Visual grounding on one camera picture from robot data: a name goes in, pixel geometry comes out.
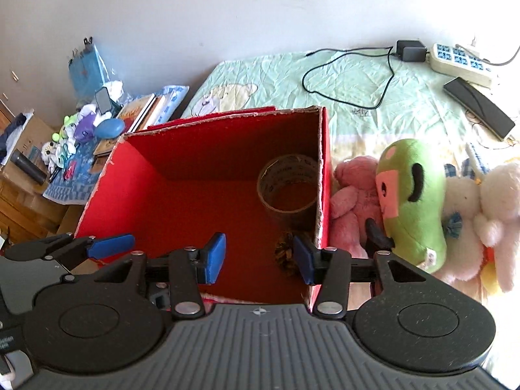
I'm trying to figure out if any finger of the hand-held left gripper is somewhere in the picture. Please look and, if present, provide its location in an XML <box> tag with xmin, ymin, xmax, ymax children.
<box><xmin>4</xmin><ymin>233</ymin><xmax>136</xmax><ymax>271</ymax></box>

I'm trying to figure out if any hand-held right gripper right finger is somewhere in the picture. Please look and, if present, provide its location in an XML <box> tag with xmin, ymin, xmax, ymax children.
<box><xmin>292</xmin><ymin>235</ymin><xmax>427</xmax><ymax>321</ymax></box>

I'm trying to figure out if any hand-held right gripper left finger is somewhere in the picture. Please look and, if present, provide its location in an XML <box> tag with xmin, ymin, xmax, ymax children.
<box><xmin>91</xmin><ymin>232</ymin><xmax>227</xmax><ymax>321</ymax></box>

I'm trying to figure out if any red cardboard box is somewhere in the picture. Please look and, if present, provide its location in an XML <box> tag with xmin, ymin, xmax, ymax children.
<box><xmin>74</xmin><ymin>106</ymin><xmax>338</xmax><ymax>313</ymax></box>

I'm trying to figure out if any patterned fabric pouch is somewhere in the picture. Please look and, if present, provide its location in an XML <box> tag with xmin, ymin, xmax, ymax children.
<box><xmin>274</xmin><ymin>231</ymin><xmax>299</xmax><ymax>271</ymax></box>

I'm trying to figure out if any blue patterned cloth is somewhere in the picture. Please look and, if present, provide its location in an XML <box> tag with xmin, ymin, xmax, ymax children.
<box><xmin>43</xmin><ymin>142</ymin><xmax>111</xmax><ymax>206</ymax></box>

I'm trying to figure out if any wooden cabinet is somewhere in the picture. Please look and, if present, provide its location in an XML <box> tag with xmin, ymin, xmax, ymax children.
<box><xmin>0</xmin><ymin>97</ymin><xmax>82</xmax><ymax>246</ymax></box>

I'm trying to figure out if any pink teddy bear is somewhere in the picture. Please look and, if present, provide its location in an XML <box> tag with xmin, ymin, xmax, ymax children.
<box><xmin>329</xmin><ymin>155</ymin><xmax>384</xmax><ymax>258</ymax></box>

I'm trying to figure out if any brown packing tape roll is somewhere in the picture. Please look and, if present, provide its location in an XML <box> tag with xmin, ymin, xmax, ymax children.
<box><xmin>257</xmin><ymin>154</ymin><xmax>321</xmax><ymax>228</ymax></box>

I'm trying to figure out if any small white plush toy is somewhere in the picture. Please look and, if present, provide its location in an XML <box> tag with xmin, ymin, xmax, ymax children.
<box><xmin>41</xmin><ymin>140</ymin><xmax>78</xmax><ymax>171</ymax></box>

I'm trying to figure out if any black bottle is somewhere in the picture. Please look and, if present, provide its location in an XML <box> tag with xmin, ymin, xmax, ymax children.
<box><xmin>10</xmin><ymin>150</ymin><xmax>48</xmax><ymax>185</ymax></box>

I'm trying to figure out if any blue oval case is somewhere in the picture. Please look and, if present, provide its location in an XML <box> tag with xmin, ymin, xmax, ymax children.
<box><xmin>94</xmin><ymin>118</ymin><xmax>124</xmax><ymax>139</ymax></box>

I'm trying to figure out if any purple plush toy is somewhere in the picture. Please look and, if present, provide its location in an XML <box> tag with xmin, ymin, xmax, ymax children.
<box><xmin>75</xmin><ymin>114</ymin><xmax>98</xmax><ymax>144</ymax></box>

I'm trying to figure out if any green frog toy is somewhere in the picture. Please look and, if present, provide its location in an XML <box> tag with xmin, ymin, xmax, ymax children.
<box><xmin>53</xmin><ymin>114</ymin><xmax>79</xmax><ymax>141</ymax></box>

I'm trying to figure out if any green plush toy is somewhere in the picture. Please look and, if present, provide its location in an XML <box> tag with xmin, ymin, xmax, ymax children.
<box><xmin>374</xmin><ymin>138</ymin><xmax>448</xmax><ymax>275</ymax></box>

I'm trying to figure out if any brown cardboard box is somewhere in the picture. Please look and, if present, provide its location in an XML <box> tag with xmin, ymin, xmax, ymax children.
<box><xmin>0</xmin><ymin>111</ymin><xmax>54</xmax><ymax>171</ymax></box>

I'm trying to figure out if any dark blue cloth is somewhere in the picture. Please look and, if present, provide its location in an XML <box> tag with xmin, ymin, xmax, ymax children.
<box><xmin>0</xmin><ymin>111</ymin><xmax>34</xmax><ymax>165</ymax></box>

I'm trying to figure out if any thin white book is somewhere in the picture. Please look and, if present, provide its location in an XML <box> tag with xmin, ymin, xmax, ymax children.
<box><xmin>143</xmin><ymin>95</ymin><xmax>168</xmax><ymax>128</ymax></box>

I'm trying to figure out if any white plush with blue bow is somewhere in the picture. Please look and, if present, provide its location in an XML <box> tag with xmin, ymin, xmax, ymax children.
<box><xmin>441</xmin><ymin>176</ymin><xmax>494</xmax><ymax>285</ymax></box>

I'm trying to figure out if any blue white plastic package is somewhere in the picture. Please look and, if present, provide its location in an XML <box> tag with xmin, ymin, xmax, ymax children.
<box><xmin>156</xmin><ymin>85</ymin><xmax>190</xmax><ymax>124</ymax></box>

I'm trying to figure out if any blue paper bag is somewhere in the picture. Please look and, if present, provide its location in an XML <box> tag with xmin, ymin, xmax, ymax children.
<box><xmin>68</xmin><ymin>37</ymin><xmax>110</xmax><ymax>102</ymax></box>

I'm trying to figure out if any blue checked fabric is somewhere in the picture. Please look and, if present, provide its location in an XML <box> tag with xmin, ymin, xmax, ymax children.
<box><xmin>444</xmin><ymin>158</ymin><xmax>494</xmax><ymax>182</ymax></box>

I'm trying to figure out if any yellow plush toy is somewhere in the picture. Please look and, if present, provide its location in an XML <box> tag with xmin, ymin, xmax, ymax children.
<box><xmin>481</xmin><ymin>248</ymin><xmax>504</xmax><ymax>295</ymax></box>

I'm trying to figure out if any white plush bunny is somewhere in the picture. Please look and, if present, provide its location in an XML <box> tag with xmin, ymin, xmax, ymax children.
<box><xmin>473</xmin><ymin>162</ymin><xmax>520</xmax><ymax>293</ymax></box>

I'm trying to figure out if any black power adapter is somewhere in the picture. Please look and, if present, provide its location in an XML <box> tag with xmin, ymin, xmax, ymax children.
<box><xmin>396</xmin><ymin>40</ymin><xmax>427</xmax><ymax>63</ymax></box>

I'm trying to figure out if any black flat remote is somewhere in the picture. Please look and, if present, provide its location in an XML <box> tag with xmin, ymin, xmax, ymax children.
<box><xmin>443</xmin><ymin>76</ymin><xmax>516</xmax><ymax>141</ymax></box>

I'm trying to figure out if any white power strip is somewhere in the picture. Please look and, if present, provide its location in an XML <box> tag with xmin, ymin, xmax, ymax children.
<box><xmin>430</xmin><ymin>43</ymin><xmax>498</xmax><ymax>89</ymax></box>

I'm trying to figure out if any black adapter cable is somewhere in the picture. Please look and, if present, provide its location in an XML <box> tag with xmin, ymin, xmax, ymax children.
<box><xmin>302</xmin><ymin>47</ymin><xmax>397</xmax><ymax>110</ymax></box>

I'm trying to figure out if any grey power strip cable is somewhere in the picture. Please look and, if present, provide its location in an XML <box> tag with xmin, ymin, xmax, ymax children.
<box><xmin>455</xmin><ymin>34</ymin><xmax>520</xmax><ymax>66</ymax></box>

